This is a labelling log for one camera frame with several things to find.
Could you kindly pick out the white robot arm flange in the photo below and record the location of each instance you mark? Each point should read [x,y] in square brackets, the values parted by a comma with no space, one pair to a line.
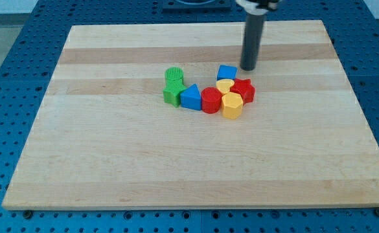
[258,7]

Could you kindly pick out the blue cube block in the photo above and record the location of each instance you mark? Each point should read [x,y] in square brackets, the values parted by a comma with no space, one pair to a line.
[226,72]

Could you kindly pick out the green star block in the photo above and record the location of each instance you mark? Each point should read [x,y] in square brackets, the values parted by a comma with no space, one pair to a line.
[172,92]

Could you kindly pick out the green cylinder block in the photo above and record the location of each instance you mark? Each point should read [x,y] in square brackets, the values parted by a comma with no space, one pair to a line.
[174,75]

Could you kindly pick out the yellow heart block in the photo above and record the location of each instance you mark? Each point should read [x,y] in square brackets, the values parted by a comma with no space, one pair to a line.
[224,85]

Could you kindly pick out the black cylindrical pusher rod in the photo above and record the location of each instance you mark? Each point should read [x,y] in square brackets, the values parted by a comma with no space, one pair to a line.
[251,41]

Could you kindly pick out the wooden board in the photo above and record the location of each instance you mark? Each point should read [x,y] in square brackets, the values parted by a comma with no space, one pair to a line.
[104,139]

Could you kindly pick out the blue triangle block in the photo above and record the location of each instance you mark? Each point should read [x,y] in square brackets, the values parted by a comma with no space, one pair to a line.
[191,98]

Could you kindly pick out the yellow hexagon block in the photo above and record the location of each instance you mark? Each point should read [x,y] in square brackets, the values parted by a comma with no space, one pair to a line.
[232,105]

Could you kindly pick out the red star block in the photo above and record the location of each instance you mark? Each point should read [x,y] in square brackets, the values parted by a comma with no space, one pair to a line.
[245,89]

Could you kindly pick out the red cylinder block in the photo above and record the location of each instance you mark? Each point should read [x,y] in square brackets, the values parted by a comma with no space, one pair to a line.
[211,99]

